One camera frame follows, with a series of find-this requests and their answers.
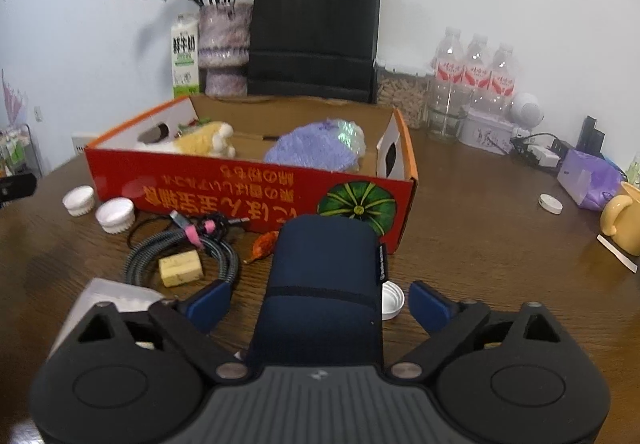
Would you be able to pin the purple fabric pouch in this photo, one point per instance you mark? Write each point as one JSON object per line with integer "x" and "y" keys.
{"x": 305, "y": 147}

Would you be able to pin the clear water bottle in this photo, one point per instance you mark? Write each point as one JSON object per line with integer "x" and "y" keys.
{"x": 476, "y": 74}
{"x": 501, "y": 79}
{"x": 447, "y": 69}

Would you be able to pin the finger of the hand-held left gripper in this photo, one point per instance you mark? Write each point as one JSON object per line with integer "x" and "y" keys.
{"x": 17, "y": 186}

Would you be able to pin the purple marbled vase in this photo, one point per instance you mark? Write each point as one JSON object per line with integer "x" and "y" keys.
{"x": 222, "y": 49}

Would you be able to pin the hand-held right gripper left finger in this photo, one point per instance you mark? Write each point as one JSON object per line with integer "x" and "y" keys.
{"x": 210, "y": 306}

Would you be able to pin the yellow eraser block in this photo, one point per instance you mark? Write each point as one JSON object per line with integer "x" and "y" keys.
{"x": 181, "y": 269}

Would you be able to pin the purple feather wall decoration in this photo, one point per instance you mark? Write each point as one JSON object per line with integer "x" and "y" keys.
{"x": 14, "y": 99}

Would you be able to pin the plush hamster toy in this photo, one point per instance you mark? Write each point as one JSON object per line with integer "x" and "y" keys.
{"x": 205, "y": 139}

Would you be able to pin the white green milk carton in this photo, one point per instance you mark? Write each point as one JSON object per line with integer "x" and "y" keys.
{"x": 184, "y": 59}

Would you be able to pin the white tissue box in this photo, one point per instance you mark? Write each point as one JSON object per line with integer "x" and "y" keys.
{"x": 485, "y": 132}

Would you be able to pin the white bottle cap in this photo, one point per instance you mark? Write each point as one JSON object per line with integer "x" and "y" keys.
{"x": 392, "y": 299}
{"x": 79, "y": 200}
{"x": 115, "y": 215}

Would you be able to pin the small white round lid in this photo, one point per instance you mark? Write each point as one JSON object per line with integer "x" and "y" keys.
{"x": 550, "y": 203}

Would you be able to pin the yellow mug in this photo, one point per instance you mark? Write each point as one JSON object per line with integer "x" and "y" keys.
{"x": 627, "y": 219}

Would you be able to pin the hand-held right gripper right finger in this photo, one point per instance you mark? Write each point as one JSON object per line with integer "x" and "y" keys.
{"x": 427, "y": 306}

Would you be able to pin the red cardboard box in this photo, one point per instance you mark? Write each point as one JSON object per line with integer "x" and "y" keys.
{"x": 200, "y": 189}

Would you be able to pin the black upright device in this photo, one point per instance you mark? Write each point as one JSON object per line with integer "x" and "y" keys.
{"x": 589, "y": 134}

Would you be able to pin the white round camera device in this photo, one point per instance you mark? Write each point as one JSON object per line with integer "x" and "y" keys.
{"x": 526, "y": 110}

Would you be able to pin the small clear spray bottle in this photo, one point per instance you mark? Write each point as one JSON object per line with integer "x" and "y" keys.
{"x": 634, "y": 170}

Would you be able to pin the purple tissue pack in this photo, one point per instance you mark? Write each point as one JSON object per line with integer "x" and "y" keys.
{"x": 587, "y": 179}

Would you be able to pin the wooden desktop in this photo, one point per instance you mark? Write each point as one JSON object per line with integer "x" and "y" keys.
{"x": 500, "y": 274}

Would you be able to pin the white paper strip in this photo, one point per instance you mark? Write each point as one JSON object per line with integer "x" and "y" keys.
{"x": 617, "y": 253}

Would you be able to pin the black paper bag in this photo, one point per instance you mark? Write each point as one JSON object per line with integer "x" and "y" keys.
{"x": 312, "y": 24}

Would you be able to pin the small orange object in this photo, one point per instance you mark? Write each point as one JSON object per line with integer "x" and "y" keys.
{"x": 262, "y": 246}

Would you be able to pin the clear container of pellets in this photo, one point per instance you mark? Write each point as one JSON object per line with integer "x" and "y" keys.
{"x": 402, "y": 97}

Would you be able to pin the navy zip pouch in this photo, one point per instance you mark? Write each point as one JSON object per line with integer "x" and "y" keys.
{"x": 320, "y": 284}

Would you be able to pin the clear drinking glass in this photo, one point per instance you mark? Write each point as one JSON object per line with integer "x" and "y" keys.
{"x": 442, "y": 124}

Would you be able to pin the iridescent plastic bag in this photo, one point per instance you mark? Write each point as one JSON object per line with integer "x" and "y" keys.
{"x": 350, "y": 134}

